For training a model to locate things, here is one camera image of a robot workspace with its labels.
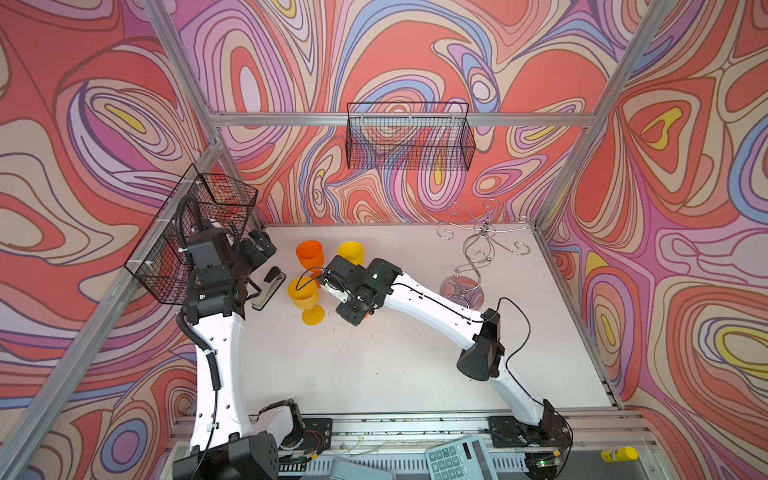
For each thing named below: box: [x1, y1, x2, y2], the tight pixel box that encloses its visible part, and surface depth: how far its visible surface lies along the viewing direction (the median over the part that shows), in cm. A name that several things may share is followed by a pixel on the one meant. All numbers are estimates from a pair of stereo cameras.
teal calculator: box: [425, 434, 499, 480], surface depth 70 cm
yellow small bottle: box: [600, 446, 640, 463], surface depth 67 cm
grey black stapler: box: [252, 266, 286, 311], surface depth 100 cm
